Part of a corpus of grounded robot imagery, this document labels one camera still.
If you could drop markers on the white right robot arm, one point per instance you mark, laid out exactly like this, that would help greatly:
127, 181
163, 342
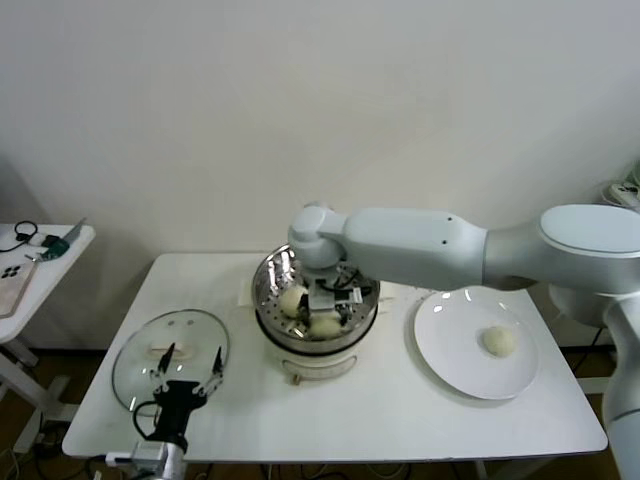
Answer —
410, 240

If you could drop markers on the white round plate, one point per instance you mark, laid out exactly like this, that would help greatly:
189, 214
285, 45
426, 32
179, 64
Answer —
450, 340

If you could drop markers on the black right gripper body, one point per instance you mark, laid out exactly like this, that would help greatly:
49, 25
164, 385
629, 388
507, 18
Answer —
321, 296

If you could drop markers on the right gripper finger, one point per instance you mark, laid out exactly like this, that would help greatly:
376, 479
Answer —
345, 317
305, 316

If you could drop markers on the white side table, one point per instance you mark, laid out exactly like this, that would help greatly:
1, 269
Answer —
50, 280

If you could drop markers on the white main table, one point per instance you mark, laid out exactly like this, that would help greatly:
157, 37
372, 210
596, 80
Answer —
350, 425

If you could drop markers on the white steamed baozi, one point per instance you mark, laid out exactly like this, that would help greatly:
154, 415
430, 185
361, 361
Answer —
498, 341
325, 330
290, 300

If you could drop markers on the white electric cooker base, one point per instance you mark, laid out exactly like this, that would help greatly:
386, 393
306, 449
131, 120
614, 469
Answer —
320, 365

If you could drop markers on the white power strip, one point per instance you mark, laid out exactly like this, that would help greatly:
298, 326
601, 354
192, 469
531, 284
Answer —
626, 191

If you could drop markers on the perforated steel steamer basket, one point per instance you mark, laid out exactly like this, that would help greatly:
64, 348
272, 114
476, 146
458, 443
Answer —
267, 285

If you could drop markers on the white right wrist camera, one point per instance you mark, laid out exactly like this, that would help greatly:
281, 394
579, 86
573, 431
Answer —
349, 295

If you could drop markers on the phone in clear case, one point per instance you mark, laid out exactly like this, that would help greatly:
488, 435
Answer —
12, 287

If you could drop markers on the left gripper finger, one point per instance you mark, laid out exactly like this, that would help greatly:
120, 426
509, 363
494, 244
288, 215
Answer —
218, 367
165, 365

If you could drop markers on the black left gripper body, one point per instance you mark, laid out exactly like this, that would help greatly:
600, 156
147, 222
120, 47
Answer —
175, 405

